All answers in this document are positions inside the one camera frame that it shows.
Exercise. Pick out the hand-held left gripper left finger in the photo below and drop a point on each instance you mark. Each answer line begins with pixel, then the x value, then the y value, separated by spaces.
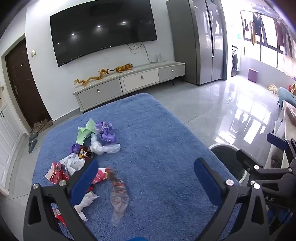
pixel 84 180

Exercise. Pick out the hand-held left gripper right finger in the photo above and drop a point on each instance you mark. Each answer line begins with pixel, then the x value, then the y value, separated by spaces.
pixel 205 180

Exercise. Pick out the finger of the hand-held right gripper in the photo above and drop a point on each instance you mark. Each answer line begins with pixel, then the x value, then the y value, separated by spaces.
pixel 247 161
pixel 276 138

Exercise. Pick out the pink snack packet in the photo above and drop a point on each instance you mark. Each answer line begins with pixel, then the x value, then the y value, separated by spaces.
pixel 100 176

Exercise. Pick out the white paper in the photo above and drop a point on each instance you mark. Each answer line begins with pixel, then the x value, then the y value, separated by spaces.
pixel 74 163

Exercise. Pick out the white twisted tissue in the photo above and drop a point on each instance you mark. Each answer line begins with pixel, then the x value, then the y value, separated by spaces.
pixel 86 202

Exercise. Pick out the white round waste bin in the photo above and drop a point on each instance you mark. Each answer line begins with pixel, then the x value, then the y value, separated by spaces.
pixel 224 157

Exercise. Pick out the brown snack wrapper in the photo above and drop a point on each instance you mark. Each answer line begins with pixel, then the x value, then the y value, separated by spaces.
pixel 84 153

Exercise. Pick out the red and white packet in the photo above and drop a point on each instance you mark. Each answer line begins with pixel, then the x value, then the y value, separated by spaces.
pixel 56 175

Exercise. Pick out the small purple wrapper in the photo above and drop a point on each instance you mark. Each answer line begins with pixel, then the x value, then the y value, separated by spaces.
pixel 75 147

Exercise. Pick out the clear plastic wrapper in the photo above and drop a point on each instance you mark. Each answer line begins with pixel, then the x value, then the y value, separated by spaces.
pixel 118 197

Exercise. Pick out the clear plastic bag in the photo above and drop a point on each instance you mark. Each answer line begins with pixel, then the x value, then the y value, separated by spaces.
pixel 104 148

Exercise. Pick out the small red wrapper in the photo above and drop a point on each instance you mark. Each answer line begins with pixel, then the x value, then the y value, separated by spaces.
pixel 59 216

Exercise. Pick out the green paper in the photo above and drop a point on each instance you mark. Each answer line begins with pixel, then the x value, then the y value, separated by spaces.
pixel 83 134

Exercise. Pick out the purple plastic bag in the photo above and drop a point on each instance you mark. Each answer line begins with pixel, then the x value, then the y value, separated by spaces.
pixel 105 134

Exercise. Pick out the person's right hand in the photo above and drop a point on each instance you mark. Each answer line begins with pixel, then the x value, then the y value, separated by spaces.
pixel 281 216

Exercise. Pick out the white side table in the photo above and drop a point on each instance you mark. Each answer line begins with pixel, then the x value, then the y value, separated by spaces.
pixel 285 125

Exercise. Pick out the yellow cloth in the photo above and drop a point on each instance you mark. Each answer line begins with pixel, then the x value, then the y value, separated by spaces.
pixel 272 88

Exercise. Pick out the blue fluffy table cover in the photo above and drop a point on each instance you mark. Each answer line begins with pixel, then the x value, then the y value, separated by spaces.
pixel 157 143

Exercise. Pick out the grey slipper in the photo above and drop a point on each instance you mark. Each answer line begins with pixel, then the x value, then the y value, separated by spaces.
pixel 32 146
pixel 34 136

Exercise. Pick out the purple stool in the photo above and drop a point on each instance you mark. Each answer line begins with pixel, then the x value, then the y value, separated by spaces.
pixel 252 75

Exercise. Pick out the beige shoes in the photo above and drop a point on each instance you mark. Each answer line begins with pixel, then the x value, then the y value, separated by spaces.
pixel 41 125

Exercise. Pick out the white cupboard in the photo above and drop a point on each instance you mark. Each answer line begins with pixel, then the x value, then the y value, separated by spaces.
pixel 8 139

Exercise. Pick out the white washing machine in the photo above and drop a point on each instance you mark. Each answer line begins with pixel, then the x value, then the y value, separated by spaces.
pixel 235 61

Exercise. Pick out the golden dragon ornament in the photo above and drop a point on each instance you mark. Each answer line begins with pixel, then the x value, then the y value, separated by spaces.
pixel 97 76

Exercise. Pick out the dark brown door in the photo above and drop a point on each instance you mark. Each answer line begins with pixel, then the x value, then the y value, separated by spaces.
pixel 25 83

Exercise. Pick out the white television cabinet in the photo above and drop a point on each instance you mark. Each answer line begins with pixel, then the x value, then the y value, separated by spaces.
pixel 138 80

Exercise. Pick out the row of hanging clothes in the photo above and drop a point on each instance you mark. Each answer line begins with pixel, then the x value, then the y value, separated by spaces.
pixel 257 25

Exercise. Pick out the golden tiger ornament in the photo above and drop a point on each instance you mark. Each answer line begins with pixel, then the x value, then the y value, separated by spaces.
pixel 124 67

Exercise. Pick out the grey refrigerator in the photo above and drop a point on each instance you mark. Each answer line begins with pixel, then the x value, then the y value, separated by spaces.
pixel 198 41

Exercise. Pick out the small white router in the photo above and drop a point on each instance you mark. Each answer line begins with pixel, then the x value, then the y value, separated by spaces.
pixel 158 58

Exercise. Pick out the white light switch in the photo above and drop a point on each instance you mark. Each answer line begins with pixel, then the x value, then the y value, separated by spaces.
pixel 33 52

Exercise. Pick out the black wall television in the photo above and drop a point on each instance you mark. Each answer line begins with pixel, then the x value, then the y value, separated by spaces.
pixel 101 30

